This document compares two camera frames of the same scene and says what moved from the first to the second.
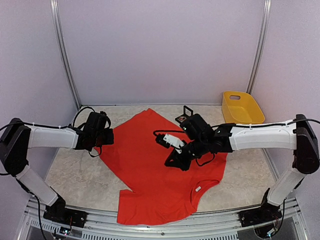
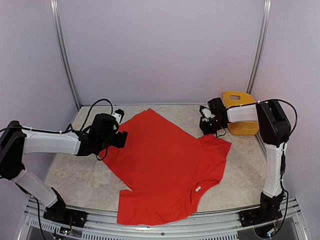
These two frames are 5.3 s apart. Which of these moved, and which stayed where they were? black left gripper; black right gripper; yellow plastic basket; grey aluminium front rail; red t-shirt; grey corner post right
Moved: black left gripper; black right gripper
Stayed: red t-shirt; yellow plastic basket; grey corner post right; grey aluminium front rail
